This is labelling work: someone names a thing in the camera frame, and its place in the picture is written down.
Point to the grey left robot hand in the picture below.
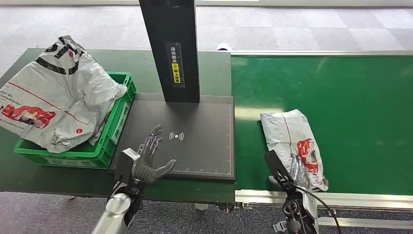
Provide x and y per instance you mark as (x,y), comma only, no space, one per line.
(146,169)

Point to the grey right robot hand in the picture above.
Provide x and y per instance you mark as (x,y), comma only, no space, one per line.
(301,176)

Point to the small grey courier package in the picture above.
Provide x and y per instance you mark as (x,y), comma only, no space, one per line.
(290,132)

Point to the green plastic basket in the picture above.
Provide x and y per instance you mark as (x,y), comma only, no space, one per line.
(111,129)

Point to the large grey courier package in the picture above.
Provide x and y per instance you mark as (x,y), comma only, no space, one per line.
(64,97)

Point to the green conveyor belt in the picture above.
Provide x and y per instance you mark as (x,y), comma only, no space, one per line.
(355,122)

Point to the black yellow label sticker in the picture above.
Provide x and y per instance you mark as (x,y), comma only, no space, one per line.
(176,64)

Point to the dark green table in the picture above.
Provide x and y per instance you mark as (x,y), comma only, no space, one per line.
(211,72)

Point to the white conveyor roller end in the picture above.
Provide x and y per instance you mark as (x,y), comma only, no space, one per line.
(224,47)

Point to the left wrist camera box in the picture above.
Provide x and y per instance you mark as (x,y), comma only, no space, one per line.
(124,164)

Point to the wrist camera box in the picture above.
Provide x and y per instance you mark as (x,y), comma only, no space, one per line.
(277,168)
(124,164)

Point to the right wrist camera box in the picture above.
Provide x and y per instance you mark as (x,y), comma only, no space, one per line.
(277,168)

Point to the black weighing device with post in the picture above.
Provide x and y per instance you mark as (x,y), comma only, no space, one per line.
(200,142)

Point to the aluminium conveyor frame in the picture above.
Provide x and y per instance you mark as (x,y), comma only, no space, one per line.
(361,200)

